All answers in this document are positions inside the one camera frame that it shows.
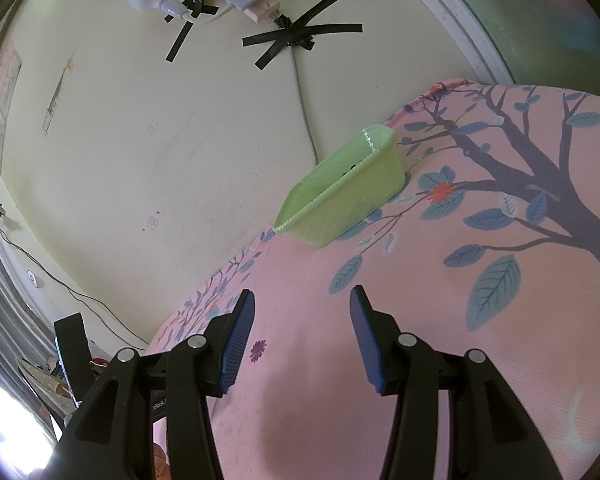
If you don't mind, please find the white-framed glass door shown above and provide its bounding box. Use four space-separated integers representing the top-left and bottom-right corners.
384 0 600 92

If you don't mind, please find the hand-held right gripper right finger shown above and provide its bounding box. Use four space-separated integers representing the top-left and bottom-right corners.
349 285 563 480

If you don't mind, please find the corrugated metal shutter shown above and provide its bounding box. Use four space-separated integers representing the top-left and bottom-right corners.
0 172 57 361

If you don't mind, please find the grey wall cable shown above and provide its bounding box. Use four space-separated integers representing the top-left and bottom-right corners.
289 45 322 165

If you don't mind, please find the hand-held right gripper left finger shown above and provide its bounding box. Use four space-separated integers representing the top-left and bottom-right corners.
55 288 255 480

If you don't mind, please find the black tape cross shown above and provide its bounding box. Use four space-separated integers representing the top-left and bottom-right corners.
164 0 220 64
242 0 364 71

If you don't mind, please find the wooden block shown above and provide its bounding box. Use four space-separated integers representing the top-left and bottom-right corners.
245 0 282 24

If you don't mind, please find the green plastic basket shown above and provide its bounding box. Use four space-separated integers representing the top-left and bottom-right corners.
272 124 408 248

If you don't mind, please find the wall poster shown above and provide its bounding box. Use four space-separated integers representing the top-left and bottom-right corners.
0 34 24 162

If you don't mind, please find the thin black cable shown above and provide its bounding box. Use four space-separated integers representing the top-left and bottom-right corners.
0 192 152 350

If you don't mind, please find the pink tree-print bed sheet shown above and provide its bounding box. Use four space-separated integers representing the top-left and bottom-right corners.
145 77 600 480

